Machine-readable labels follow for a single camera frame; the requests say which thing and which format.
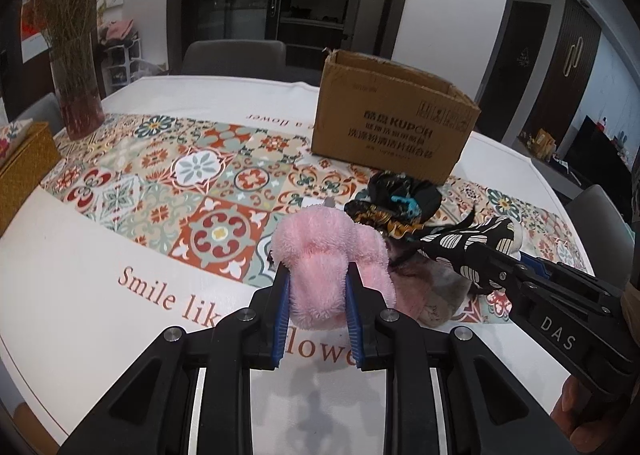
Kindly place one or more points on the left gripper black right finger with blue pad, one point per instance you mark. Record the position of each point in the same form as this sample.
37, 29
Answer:
446, 393

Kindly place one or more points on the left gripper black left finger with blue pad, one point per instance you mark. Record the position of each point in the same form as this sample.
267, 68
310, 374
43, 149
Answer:
191, 388

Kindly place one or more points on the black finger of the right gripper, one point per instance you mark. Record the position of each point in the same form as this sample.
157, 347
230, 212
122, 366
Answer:
487, 269

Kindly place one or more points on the black white patterned cloth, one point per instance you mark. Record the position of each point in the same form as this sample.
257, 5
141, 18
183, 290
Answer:
498, 232

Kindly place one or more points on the black patterned silk scarf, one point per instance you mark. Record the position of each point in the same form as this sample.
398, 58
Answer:
397, 205

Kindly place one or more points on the pink fluffy plush toy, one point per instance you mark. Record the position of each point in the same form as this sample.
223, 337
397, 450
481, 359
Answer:
316, 245

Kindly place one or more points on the person's right hand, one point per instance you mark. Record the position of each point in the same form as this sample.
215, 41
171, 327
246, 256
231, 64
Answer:
585, 436

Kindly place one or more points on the pink grey sock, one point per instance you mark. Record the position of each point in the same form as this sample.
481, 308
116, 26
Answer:
426, 290

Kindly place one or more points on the grey chair right side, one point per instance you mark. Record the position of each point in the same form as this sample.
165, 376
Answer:
607, 239

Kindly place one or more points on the black television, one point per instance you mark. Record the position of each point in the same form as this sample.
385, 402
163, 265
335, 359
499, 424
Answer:
594, 159

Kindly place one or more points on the brown cardboard box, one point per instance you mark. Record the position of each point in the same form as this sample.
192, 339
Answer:
385, 116

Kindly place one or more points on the yellow woven tissue box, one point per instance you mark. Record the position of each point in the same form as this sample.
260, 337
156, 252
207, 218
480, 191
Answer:
25, 168

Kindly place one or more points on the grey dining chair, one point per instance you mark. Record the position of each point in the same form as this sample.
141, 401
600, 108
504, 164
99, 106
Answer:
257, 59

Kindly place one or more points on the white shoe rack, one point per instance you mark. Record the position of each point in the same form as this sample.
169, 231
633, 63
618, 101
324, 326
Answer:
121, 61

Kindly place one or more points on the glass vase dried flowers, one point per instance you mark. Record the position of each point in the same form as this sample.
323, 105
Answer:
70, 28

